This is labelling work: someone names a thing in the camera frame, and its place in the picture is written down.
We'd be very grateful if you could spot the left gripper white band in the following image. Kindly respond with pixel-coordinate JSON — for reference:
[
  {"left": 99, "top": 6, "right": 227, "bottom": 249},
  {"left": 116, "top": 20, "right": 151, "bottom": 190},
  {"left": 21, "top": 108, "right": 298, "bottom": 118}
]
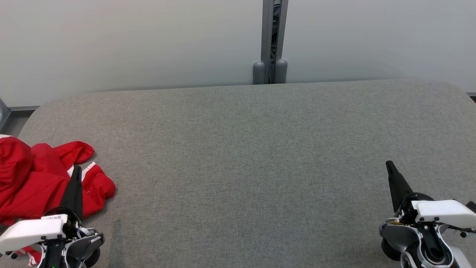
[{"left": 0, "top": 166, "right": 83, "bottom": 255}]

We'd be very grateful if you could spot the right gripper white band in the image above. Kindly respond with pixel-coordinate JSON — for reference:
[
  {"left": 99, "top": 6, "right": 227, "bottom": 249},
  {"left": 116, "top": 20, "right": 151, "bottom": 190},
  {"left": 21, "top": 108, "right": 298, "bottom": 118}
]
[{"left": 386, "top": 161, "right": 476, "bottom": 228}]

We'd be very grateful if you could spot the red white sleeveless jersey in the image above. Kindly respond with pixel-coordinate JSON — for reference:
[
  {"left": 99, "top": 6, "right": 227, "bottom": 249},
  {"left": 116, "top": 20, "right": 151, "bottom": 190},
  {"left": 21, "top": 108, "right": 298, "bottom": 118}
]
[{"left": 0, "top": 135, "right": 95, "bottom": 267}]

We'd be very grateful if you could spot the grey cylindrical post foot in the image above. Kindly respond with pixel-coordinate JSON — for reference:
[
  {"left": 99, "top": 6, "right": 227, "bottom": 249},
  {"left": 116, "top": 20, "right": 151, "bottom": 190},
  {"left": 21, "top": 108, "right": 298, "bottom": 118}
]
[
  {"left": 275, "top": 60, "right": 288, "bottom": 84},
  {"left": 253, "top": 61, "right": 265, "bottom": 85}
]

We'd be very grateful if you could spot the grey metal partition post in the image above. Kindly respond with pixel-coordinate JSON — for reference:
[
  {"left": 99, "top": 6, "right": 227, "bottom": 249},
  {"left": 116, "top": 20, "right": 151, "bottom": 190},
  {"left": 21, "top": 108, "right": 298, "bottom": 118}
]
[{"left": 261, "top": 0, "right": 289, "bottom": 84}]

